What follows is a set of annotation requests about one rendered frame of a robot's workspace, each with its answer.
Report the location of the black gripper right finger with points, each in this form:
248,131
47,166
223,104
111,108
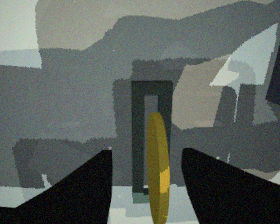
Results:
224,194

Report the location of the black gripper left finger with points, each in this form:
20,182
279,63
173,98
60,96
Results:
83,197

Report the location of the gold coin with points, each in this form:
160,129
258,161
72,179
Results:
158,168

